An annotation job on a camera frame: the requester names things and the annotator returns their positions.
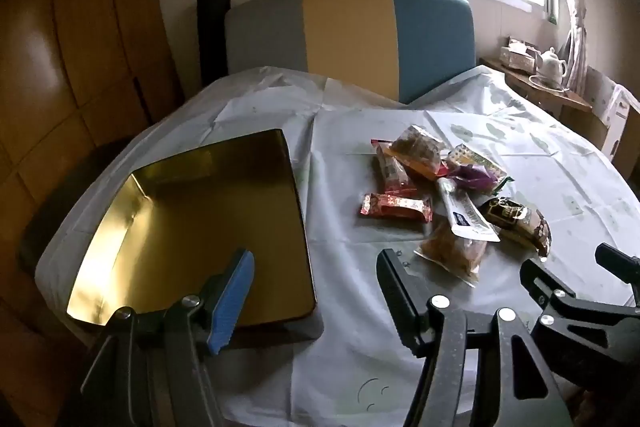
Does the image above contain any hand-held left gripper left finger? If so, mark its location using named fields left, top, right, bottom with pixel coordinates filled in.
left=80, top=248, right=256, bottom=427

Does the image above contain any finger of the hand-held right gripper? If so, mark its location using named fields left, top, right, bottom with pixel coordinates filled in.
left=520, top=259, right=578, bottom=308
left=595, top=243, right=640, bottom=295

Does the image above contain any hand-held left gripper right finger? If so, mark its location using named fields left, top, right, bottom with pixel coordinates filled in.
left=376, top=248, right=573, bottom=427

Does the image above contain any dark brown snack packet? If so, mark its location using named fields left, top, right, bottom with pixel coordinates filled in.
left=477, top=196, right=552, bottom=256

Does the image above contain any clear packet of brown snacks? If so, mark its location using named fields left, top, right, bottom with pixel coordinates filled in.
left=414, top=222, right=488, bottom=288

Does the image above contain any red patterned snack packet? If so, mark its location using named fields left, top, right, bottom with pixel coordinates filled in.
left=360, top=193, right=433, bottom=224

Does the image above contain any brown box with gold inside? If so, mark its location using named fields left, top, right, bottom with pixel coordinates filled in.
left=66, top=128, right=318, bottom=325

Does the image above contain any long white snack packet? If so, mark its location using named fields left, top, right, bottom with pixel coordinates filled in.
left=436, top=177, right=501, bottom=243

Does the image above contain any clear red rice bar packet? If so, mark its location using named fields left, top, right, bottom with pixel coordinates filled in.
left=371, top=138, right=418, bottom=196

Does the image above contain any orange packet of brown snack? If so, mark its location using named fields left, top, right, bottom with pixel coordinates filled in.
left=389, top=125, right=448, bottom=180

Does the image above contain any white printed tablecloth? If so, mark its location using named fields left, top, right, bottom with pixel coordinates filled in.
left=35, top=66, right=640, bottom=427

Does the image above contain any wooden side table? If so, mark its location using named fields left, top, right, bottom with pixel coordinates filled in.
left=480, top=57, right=593, bottom=118

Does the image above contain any dark chair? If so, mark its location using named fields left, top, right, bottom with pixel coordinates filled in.
left=17, top=139, right=136, bottom=278

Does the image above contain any white teapot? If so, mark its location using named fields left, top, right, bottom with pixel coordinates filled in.
left=535, top=48, right=568, bottom=85

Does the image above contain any tissue box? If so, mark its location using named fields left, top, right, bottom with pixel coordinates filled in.
left=501, top=38, right=541, bottom=72

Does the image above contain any black rolled mat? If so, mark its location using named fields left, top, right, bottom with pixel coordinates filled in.
left=196, top=0, right=231, bottom=88

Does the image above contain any grey yellow blue chair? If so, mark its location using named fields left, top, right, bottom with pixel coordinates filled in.
left=225, top=0, right=476, bottom=105

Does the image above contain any wooden wardrobe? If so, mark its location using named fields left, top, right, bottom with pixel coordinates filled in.
left=0, top=0, right=186, bottom=358

